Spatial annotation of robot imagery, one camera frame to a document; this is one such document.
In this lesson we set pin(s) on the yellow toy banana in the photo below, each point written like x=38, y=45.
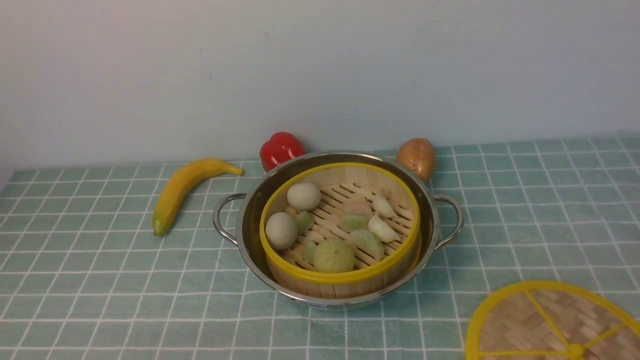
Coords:
x=180, y=184

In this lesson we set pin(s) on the brown toy potato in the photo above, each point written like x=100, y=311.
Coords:
x=418, y=155

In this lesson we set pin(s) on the woven bamboo steamer lid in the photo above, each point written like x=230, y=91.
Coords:
x=547, y=320

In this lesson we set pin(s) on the white pleated dumpling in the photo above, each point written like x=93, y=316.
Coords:
x=382, y=206
x=382, y=230

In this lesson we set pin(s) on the green round bun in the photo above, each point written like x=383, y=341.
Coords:
x=333, y=256

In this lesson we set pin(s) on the stainless steel two-handled pot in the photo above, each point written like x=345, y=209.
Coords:
x=237, y=218

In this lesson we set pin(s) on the white round bun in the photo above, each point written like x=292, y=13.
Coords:
x=281, y=231
x=304, y=196

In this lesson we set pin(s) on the red toy bell pepper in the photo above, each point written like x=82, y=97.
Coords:
x=280, y=148

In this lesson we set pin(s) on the pink green dumpling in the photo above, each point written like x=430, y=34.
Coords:
x=358, y=207

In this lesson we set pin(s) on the bamboo steamer basket yellow rim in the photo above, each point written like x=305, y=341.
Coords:
x=339, y=183

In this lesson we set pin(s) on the small pale green dumpling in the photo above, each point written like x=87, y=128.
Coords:
x=309, y=250

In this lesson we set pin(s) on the green checkered tablecloth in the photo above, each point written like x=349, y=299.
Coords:
x=83, y=277

